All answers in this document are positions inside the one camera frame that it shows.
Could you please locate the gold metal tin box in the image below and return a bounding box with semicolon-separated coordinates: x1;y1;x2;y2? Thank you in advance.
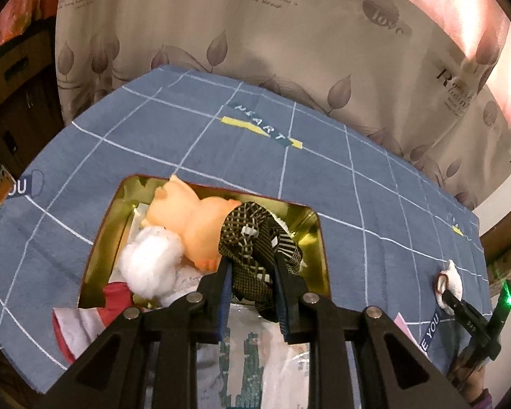
76;174;330;409

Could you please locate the blue checked bed sheet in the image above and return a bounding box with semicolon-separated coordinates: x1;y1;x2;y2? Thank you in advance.
0;65;492;397

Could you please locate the white printed packet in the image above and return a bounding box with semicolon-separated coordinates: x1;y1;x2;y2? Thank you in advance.
172;264;209;304

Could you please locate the white pompom ball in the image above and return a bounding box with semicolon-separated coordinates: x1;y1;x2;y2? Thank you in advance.
118;225;184;299

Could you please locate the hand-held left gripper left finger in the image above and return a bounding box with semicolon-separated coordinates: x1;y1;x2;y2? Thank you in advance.
43;258;235;409

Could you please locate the green and white wipes packet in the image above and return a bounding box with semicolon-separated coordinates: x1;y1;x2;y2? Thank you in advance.
196;302;313;409

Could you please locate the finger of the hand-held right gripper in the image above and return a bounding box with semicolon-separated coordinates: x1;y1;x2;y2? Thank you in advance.
440;290;490;342

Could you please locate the black gold patterned cloth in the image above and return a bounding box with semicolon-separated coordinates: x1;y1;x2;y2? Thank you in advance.
216;201;304;323

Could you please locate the orange red floral cloth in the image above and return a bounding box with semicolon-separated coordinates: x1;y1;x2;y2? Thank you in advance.
0;0;56;56

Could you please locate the white sock with red trim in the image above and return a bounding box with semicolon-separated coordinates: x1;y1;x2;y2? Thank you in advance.
435;260;463;308

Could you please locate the orange plush toy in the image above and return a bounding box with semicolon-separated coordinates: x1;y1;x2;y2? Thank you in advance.
141;175;241;272

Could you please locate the dark wooden cabinet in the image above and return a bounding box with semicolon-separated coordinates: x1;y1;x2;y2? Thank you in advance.
0;21;69;188

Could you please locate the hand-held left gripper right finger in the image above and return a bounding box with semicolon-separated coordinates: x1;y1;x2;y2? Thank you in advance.
274;253;471;409

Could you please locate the person's right hand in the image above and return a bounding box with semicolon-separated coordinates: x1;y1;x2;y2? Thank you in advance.
459;364;489;404

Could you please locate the person's right forearm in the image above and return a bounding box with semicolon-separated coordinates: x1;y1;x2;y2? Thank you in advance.
469;388;495;409

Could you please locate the wooden board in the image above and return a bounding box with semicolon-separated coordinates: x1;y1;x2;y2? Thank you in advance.
479;204;511;265

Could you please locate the pink curtain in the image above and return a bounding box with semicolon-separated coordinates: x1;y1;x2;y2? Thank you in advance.
353;0;511;124

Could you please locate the red and white cloth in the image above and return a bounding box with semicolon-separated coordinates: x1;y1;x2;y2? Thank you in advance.
52;283;134;364

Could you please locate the beige leaf print curtain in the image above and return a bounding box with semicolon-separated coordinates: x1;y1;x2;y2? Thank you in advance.
55;0;511;209

